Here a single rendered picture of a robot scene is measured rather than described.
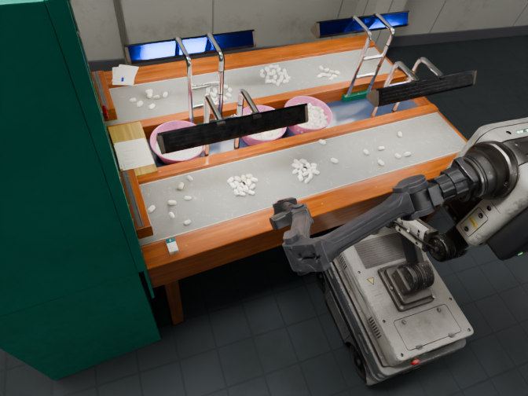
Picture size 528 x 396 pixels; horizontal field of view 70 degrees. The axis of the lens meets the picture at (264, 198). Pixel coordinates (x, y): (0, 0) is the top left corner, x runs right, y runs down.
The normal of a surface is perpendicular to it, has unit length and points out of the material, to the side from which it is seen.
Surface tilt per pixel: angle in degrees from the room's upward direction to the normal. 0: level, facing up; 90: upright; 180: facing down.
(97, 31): 90
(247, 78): 0
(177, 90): 0
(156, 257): 0
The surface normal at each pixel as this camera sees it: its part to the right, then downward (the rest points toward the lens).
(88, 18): 0.32, 0.79
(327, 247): 0.39, 0.00
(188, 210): 0.12, -0.58
